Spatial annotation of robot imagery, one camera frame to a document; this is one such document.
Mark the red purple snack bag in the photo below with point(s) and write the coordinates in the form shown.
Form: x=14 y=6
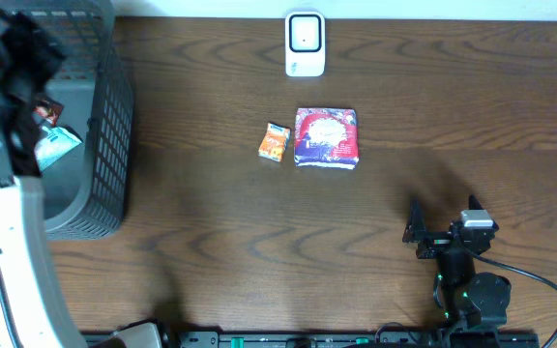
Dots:
x=326 y=137

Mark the small orange snack box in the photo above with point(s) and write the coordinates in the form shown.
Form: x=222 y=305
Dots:
x=274 y=142

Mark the teal white snack packet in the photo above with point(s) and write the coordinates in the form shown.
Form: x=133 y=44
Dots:
x=55 y=143

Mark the grey plastic mesh basket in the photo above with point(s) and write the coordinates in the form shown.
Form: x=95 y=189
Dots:
x=84 y=191

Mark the orange brown snack bar wrapper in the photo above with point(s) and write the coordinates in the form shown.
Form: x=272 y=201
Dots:
x=50 y=110

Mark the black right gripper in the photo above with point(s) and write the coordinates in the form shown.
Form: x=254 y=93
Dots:
x=416 y=232

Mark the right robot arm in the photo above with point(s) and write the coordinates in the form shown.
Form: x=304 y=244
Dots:
x=475 y=304

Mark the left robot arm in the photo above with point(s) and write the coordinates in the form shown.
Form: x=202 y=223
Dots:
x=33 y=312

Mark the white barcode scanner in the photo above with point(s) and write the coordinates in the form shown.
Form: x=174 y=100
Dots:
x=305 y=44

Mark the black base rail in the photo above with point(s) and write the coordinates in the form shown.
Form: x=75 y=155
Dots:
x=395 y=337

